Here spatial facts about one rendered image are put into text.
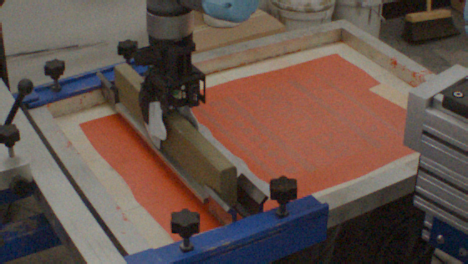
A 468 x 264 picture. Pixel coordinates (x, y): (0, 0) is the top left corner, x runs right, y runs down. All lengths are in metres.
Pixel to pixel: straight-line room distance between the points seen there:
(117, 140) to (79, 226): 0.38
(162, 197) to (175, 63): 0.23
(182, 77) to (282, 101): 0.38
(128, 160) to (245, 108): 0.28
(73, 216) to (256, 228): 0.27
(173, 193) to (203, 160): 0.12
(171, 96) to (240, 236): 0.27
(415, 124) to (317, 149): 0.36
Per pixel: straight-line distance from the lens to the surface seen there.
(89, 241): 1.12
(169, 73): 1.28
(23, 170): 1.24
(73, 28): 3.53
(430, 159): 1.15
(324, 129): 1.52
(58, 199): 1.21
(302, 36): 1.81
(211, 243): 1.17
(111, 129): 1.54
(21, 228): 1.37
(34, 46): 3.49
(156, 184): 1.37
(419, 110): 1.13
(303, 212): 1.22
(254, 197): 1.23
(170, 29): 1.25
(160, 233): 1.26
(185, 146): 1.31
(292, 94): 1.64
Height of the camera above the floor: 1.74
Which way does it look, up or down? 31 degrees down
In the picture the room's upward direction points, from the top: straight up
